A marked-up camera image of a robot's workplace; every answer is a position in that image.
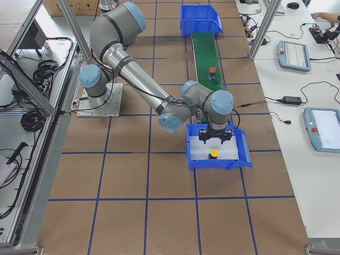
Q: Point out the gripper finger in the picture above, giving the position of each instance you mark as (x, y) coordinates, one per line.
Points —
(204, 138)
(222, 139)

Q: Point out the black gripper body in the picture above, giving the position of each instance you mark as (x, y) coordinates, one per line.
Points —
(215, 135)

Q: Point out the yellow push button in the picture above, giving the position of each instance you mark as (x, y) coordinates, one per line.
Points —
(214, 153)

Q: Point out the red push button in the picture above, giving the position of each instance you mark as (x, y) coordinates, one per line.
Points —
(212, 72)

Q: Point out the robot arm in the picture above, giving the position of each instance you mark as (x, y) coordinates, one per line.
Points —
(116, 29)

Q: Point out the person hand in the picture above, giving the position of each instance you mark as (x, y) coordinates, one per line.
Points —
(319, 15)

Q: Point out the right blue plastic bin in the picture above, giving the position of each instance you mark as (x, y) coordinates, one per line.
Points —
(242, 146)

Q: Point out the blue plastic bin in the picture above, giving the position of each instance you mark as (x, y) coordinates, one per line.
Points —
(242, 146)
(199, 18)

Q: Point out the black power adapter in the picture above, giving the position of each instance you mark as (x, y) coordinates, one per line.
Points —
(290, 100)

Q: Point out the green conveyor belt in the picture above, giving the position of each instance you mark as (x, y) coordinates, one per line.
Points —
(208, 61)

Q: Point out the near teach pendant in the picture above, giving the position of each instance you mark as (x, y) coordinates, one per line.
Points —
(322, 126)

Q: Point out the teach pendant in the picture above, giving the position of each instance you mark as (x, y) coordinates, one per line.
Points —
(293, 56)
(322, 126)

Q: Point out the far teach pendant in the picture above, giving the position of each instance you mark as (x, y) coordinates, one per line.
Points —
(293, 56)

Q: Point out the left blue plastic bin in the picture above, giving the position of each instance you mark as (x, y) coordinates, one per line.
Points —
(199, 18)

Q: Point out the black computer mouse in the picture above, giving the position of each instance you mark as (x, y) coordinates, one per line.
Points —
(293, 5)

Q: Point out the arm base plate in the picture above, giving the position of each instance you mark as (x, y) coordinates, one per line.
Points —
(107, 105)

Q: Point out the aluminium frame post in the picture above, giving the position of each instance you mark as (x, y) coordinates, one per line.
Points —
(269, 15)

